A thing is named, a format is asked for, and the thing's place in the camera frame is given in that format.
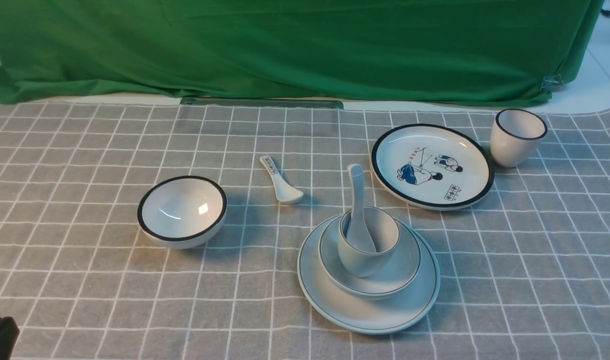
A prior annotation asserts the green backdrop cloth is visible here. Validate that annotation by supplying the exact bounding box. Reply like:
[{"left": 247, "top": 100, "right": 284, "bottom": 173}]
[{"left": 0, "top": 0, "right": 603, "bottom": 107}]

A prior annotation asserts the metal backdrop clip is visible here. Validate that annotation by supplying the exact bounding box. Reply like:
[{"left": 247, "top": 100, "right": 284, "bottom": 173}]
[{"left": 539, "top": 74, "right": 565, "bottom": 93}]

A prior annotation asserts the black-rimmed white bowl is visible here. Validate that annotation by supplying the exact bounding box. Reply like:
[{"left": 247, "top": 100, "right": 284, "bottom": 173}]
[{"left": 136, "top": 175, "right": 228, "bottom": 249}]

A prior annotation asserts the plain thin-rimmed white plate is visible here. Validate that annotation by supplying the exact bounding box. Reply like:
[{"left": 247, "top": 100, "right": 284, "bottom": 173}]
[{"left": 296, "top": 215, "right": 441, "bottom": 335}]

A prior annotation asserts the black-rimmed white cup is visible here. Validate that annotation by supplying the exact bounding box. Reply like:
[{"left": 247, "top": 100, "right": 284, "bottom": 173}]
[{"left": 490, "top": 108, "right": 548, "bottom": 168}]

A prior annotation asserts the illustrated black-rimmed plate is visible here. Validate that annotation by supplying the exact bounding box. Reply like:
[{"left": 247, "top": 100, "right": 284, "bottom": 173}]
[{"left": 370, "top": 123, "right": 495, "bottom": 211}]

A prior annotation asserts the thin-rimmed white bowl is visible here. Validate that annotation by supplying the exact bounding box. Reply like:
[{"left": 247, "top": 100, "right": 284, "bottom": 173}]
[{"left": 318, "top": 218, "right": 421, "bottom": 300}]

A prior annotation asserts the small patterned white spoon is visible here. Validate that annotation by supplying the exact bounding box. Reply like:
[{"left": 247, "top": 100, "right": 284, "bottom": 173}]
[{"left": 259, "top": 155, "right": 303, "bottom": 205}]

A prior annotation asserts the thin-rimmed white cup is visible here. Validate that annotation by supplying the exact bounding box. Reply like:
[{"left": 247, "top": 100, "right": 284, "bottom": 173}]
[{"left": 337, "top": 206, "right": 399, "bottom": 278}]

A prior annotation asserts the grey metal bar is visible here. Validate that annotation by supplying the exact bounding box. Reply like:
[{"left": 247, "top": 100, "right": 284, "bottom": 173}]
[{"left": 180, "top": 96, "right": 344, "bottom": 110}]

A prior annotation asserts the grey checked tablecloth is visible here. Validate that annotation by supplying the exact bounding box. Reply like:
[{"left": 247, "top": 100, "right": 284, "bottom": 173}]
[{"left": 0, "top": 103, "right": 610, "bottom": 360}]

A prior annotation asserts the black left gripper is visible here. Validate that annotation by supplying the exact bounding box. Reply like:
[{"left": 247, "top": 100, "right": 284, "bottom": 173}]
[{"left": 0, "top": 316, "right": 20, "bottom": 360}]

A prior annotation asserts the large plain white spoon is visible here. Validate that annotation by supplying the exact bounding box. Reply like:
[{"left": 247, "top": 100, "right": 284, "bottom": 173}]
[{"left": 346, "top": 163, "right": 376, "bottom": 253}]

